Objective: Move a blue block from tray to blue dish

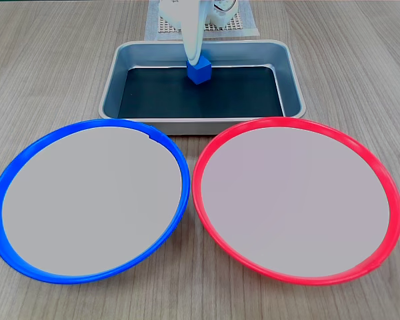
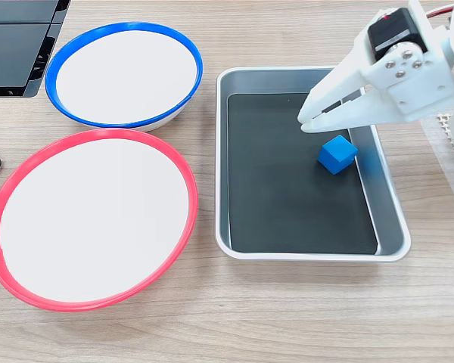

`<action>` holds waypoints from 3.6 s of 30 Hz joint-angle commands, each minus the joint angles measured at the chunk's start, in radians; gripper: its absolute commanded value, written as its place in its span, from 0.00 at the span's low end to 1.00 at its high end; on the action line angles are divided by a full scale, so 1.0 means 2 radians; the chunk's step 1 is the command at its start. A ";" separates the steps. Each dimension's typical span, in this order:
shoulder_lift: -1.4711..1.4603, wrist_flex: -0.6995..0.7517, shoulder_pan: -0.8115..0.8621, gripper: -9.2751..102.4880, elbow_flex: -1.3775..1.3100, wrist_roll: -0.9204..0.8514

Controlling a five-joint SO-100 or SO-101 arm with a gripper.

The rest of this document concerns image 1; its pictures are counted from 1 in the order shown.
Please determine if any blue cube block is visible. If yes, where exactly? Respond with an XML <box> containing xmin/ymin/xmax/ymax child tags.
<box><xmin>186</xmin><ymin>55</ymin><xmax>211</xmax><ymax>85</ymax></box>

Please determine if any black tray liner mat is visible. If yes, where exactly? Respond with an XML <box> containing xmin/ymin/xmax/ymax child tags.
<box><xmin>117</xmin><ymin>65</ymin><xmax>285</xmax><ymax>119</ymax></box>

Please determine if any silver metal tray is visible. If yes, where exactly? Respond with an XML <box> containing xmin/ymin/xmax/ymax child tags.
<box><xmin>98</xmin><ymin>39</ymin><xmax>307</xmax><ymax>136</ymax></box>

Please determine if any red rimmed white dish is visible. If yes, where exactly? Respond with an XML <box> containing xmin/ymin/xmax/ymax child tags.
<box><xmin>191</xmin><ymin>116</ymin><xmax>400</xmax><ymax>287</ymax></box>

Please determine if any blue rimmed white dish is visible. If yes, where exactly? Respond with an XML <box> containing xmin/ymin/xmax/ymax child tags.
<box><xmin>0</xmin><ymin>118</ymin><xmax>191</xmax><ymax>285</ymax></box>

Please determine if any translucent white sheet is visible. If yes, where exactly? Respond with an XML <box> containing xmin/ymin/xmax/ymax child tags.
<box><xmin>145</xmin><ymin>0</ymin><xmax>261</xmax><ymax>42</ymax></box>

